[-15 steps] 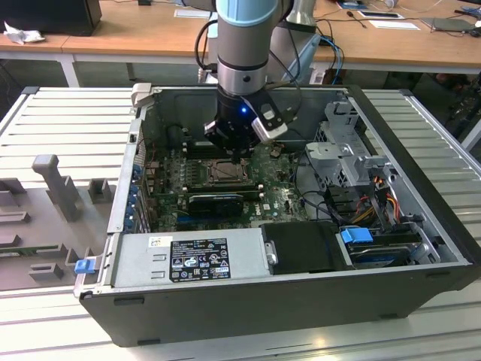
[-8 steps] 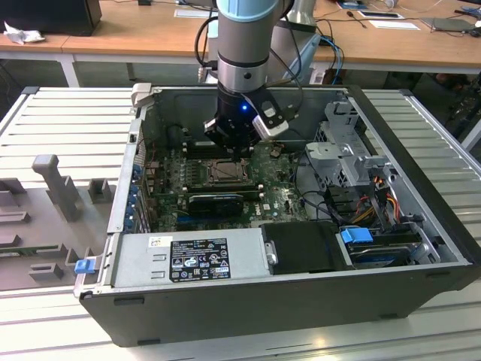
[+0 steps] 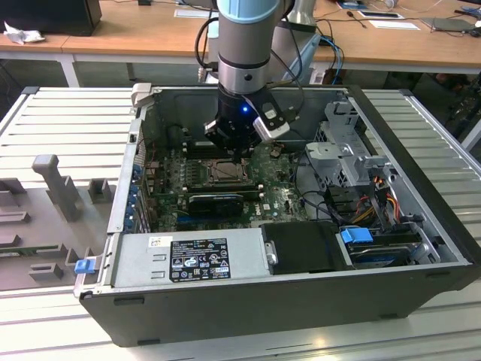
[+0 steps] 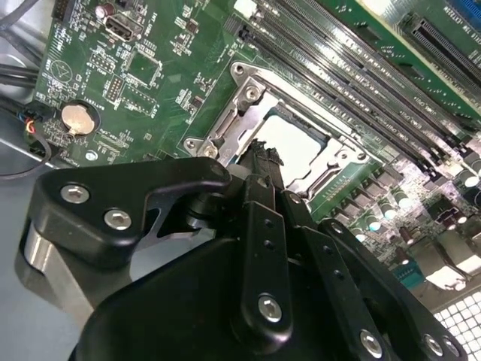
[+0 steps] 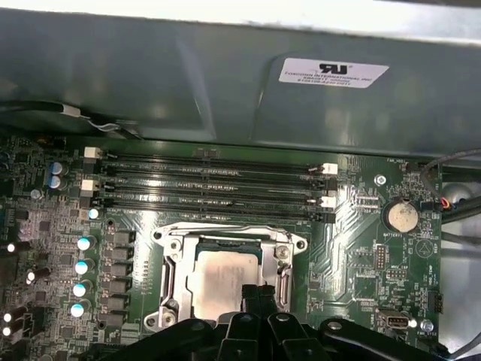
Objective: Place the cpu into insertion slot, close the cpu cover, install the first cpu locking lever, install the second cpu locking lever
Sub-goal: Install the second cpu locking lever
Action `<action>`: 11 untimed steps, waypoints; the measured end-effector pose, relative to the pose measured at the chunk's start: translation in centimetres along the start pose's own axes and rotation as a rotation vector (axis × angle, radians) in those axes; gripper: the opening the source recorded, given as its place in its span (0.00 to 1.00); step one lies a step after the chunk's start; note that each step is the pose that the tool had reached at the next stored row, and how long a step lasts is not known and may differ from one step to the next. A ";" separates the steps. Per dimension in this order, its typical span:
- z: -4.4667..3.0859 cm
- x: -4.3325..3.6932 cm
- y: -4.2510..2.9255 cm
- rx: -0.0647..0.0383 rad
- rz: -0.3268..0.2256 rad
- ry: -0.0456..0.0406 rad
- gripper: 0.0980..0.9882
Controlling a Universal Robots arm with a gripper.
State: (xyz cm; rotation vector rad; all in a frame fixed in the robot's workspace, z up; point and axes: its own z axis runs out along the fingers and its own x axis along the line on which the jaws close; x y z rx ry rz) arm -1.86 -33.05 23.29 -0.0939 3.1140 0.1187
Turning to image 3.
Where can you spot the graphics card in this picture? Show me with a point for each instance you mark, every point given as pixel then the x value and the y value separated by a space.
pixel 214 206

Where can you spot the long wooden desk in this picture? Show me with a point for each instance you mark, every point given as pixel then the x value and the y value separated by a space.
pixel 150 34

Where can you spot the green motherboard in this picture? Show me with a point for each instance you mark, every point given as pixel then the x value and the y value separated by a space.
pixel 274 188

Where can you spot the blue case latch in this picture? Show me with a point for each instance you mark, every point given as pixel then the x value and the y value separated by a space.
pixel 84 266

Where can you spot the open black PC case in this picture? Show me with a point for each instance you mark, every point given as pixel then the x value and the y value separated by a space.
pixel 244 312

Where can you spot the silver power supply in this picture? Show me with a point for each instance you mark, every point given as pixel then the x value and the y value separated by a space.
pixel 131 255

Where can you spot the RAM slot with black clips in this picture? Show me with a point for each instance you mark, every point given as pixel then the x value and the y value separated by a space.
pixel 199 156

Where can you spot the dark flat laptop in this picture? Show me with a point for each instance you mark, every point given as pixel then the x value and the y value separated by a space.
pixel 447 24

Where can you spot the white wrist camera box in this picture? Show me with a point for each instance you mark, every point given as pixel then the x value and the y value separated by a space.
pixel 274 129

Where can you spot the white paper sheet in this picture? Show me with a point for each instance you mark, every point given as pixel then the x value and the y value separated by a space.
pixel 394 25

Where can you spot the crumpled white paper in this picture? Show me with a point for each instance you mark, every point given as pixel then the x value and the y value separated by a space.
pixel 22 35

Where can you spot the RAM slot with white clips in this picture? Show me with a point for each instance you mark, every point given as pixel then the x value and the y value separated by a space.
pixel 199 153

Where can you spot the white framed tablet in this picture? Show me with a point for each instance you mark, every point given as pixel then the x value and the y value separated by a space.
pixel 379 15

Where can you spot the hard disk in blue carrier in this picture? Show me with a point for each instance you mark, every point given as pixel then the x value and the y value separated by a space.
pixel 355 236

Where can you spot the blue book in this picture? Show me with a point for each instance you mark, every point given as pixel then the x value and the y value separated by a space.
pixel 351 4

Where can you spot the large black box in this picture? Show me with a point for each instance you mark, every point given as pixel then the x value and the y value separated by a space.
pixel 49 17

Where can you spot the round coin battery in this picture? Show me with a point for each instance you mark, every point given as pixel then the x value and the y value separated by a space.
pixel 276 151

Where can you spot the silver metal drive cage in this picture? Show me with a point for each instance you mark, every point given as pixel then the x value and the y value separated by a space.
pixel 330 150

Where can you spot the black plastic shroud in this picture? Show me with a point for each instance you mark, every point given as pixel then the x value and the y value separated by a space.
pixel 300 248

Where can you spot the CPU socket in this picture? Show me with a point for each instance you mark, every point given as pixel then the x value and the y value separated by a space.
pixel 248 179

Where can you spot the grey parts rack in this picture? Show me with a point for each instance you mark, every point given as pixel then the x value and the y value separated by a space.
pixel 49 233

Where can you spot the grey case latch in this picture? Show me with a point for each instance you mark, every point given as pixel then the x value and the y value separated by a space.
pixel 143 92

